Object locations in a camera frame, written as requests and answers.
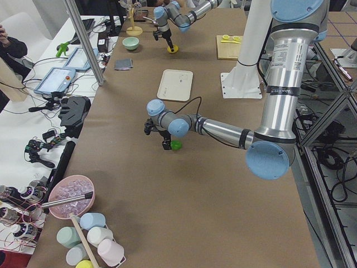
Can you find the mint green bowl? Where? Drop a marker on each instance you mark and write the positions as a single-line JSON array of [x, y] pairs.
[[130, 43]]

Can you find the wooden cutting board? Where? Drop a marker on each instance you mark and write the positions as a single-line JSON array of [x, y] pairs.
[[228, 49]]

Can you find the pink bowl with ice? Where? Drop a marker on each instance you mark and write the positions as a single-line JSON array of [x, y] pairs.
[[72, 186]]

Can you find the grey-blue cup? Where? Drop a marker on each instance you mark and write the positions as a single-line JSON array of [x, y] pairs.
[[76, 254]]

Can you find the green cup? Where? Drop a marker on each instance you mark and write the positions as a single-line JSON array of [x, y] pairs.
[[68, 237]]

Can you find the white cup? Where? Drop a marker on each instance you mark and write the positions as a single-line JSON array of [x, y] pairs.
[[97, 234]]

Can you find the pink cup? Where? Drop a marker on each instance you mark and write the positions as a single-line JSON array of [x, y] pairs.
[[111, 252]]

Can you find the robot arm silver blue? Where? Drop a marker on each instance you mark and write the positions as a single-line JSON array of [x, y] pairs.
[[293, 26], [182, 21]]

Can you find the blue cup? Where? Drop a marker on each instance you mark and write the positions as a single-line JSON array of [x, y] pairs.
[[90, 220]]

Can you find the yellow cup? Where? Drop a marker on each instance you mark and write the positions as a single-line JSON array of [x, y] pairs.
[[84, 264]]

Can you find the upper teach pendant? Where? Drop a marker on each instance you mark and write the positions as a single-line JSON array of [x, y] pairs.
[[78, 60]]

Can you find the yellow lemon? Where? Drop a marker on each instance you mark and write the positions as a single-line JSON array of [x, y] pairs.
[[172, 50]]

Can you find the aluminium frame post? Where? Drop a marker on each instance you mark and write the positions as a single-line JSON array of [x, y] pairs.
[[75, 17]]

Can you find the metal tongs in bowl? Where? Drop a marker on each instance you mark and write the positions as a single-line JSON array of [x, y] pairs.
[[59, 202]]

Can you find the teach pendant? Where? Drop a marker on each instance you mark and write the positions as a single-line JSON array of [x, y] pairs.
[[56, 80], [78, 60]]

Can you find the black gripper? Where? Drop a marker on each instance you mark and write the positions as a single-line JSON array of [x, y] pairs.
[[168, 36], [165, 136]]

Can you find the green lime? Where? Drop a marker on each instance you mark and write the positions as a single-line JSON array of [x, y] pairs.
[[176, 145]]

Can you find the grey folded cloth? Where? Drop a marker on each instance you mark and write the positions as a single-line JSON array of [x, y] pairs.
[[123, 64]]

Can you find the white camera post base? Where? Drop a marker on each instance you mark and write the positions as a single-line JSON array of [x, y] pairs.
[[243, 80]]

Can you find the lower teach pendant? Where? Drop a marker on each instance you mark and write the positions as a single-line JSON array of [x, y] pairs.
[[56, 80]]

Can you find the cream rectangular tray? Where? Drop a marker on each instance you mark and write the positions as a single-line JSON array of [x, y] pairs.
[[175, 85]]

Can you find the wooden mug tree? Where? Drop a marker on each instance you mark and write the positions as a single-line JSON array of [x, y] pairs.
[[133, 30]]

